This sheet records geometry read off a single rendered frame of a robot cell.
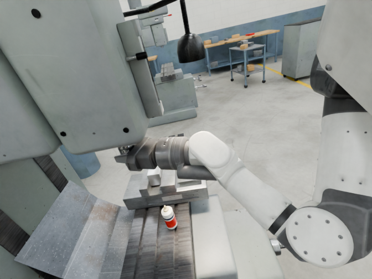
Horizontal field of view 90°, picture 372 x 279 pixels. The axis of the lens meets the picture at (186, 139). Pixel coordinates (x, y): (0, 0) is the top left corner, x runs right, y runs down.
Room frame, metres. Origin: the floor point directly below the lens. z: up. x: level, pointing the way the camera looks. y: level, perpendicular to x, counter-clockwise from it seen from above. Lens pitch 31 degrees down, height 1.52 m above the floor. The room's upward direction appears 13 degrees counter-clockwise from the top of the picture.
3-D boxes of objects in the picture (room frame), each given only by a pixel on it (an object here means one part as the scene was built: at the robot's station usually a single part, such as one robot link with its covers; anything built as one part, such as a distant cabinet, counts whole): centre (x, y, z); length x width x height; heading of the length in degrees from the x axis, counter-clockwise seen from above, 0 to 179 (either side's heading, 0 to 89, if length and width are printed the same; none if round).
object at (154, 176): (0.62, 0.16, 1.01); 0.06 x 0.05 x 0.06; 173
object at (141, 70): (0.46, 0.06, 1.45); 0.04 x 0.04 x 0.21; 86
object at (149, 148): (0.43, 0.09, 1.24); 0.13 x 0.12 x 0.10; 157
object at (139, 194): (0.62, 0.13, 0.96); 0.35 x 0.15 x 0.11; 83
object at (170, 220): (0.45, 0.12, 0.96); 0.04 x 0.04 x 0.11
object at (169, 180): (0.61, 0.10, 0.99); 0.15 x 0.06 x 0.04; 173
